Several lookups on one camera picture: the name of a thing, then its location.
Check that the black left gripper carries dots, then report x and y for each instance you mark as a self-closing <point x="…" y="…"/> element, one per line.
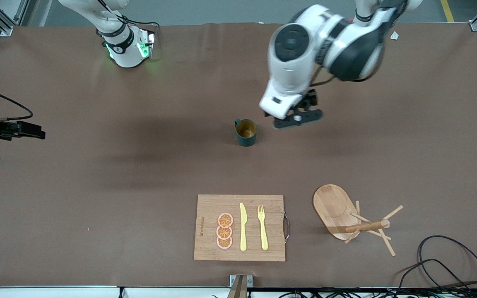
<point x="311" y="98"/>

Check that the dark green cup yellow inside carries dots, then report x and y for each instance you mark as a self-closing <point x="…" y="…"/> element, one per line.
<point x="246" y="138"/>

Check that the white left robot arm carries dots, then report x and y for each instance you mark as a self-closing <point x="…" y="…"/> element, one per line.
<point x="292" y="70"/>

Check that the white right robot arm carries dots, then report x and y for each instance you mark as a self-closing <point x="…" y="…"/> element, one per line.
<point x="126" y="49"/>

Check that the wooden cup rack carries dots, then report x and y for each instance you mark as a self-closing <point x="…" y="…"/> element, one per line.
<point x="333" y="211"/>

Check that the white paper scrap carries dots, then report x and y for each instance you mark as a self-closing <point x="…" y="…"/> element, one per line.
<point x="394" y="35"/>

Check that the yellow plastic fork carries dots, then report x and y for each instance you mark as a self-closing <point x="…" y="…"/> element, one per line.
<point x="263" y="236"/>

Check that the orange slice toy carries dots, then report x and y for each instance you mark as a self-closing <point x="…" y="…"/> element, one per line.
<point x="225" y="220"/>
<point x="224" y="232"/>

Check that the yellow plastic knife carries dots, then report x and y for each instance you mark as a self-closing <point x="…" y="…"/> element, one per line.
<point x="243" y="231"/>

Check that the white table edge rail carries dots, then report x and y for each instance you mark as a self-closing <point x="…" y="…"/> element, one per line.
<point x="56" y="292"/>

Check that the metal table clamp bracket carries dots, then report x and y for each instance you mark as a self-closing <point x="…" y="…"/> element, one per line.
<point x="240" y="281"/>

